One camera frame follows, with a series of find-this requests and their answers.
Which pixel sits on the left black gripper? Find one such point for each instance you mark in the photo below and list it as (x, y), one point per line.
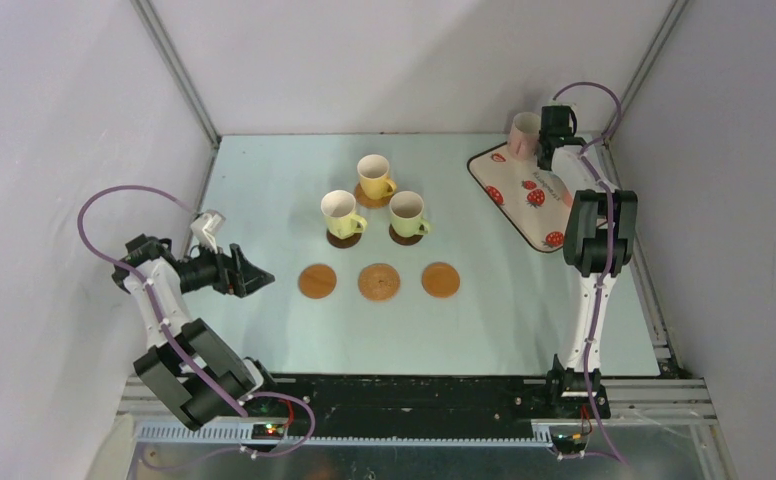
(234, 274)

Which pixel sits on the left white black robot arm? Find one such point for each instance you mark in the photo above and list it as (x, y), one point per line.
(195, 374)

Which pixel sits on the yellow mug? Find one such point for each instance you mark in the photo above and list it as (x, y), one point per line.
(374, 176)

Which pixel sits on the green mug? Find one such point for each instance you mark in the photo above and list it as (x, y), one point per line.
(407, 215)

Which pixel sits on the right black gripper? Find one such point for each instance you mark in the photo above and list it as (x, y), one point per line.
(553, 139)

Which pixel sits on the woven rattan coaster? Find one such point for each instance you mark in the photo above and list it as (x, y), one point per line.
(378, 282)
(370, 203)

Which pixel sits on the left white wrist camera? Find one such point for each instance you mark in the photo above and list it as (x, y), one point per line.
(205, 227)

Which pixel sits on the dark wooden coaster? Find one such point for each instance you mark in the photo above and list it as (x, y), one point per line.
(343, 243)
(413, 237)

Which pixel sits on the yellow-green mug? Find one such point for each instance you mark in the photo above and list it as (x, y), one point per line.
(339, 209)

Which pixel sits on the aluminium frame rail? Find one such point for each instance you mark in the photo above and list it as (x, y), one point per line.
(266, 425)

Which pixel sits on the strawberry pattern tray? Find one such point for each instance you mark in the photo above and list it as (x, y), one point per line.
(535, 201)

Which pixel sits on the pink mug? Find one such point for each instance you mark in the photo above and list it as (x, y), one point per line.
(524, 134)

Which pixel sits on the light wooden coaster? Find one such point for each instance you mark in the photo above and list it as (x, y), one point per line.
(440, 280)
(317, 281)

